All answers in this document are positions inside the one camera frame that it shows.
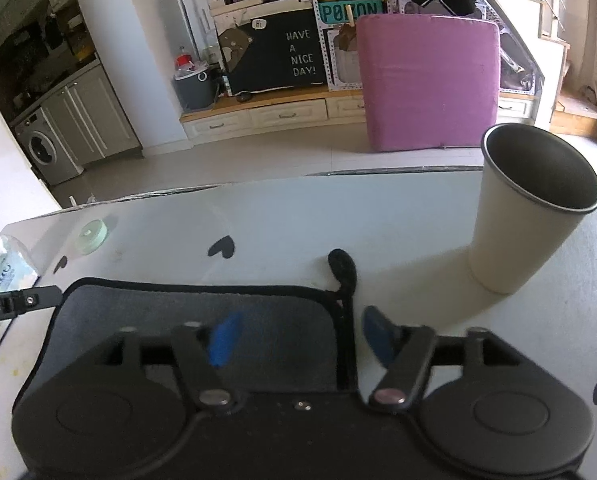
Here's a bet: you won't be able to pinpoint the cream cup with metal inside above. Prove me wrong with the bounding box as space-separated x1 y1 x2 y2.
467 122 597 295

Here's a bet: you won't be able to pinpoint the grey towel with black trim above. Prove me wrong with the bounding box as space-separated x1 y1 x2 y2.
11 249 360 413

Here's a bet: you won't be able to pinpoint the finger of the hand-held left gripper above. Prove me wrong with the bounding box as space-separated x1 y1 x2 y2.
0 285 63 327

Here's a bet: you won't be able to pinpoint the white heart-print tablecloth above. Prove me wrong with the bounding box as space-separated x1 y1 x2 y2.
0 167 597 461

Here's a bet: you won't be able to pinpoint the black lettered board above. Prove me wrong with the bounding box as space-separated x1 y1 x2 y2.
217 7 328 97

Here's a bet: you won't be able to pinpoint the pale green round lid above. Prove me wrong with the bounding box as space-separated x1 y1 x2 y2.
75 220 108 253

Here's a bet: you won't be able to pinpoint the teal lettered sign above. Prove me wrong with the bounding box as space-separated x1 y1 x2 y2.
315 0 385 29

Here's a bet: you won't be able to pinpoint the washing machine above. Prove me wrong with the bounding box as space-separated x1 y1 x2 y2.
15 107 85 187

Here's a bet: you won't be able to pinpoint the white kitchen cabinet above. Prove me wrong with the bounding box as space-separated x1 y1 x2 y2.
40 62 143 165

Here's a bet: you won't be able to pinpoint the wet wipes pack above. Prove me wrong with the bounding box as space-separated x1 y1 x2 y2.
0 234 40 362

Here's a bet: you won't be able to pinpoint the pink cushion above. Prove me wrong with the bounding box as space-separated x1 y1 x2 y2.
355 14 502 154

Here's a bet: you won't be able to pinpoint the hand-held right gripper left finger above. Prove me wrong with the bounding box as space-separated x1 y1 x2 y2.
94 311 245 417

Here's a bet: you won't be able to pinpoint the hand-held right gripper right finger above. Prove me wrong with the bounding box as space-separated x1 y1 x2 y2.
361 306 504 413

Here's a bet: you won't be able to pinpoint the grey bin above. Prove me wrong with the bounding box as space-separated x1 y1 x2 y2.
173 68 220 112

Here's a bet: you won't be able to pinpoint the low white drawer cabinet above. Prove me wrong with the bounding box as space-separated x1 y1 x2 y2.
179 84 537 144

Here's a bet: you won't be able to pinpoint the wooden stairs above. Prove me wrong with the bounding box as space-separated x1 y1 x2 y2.
549 60 597 137

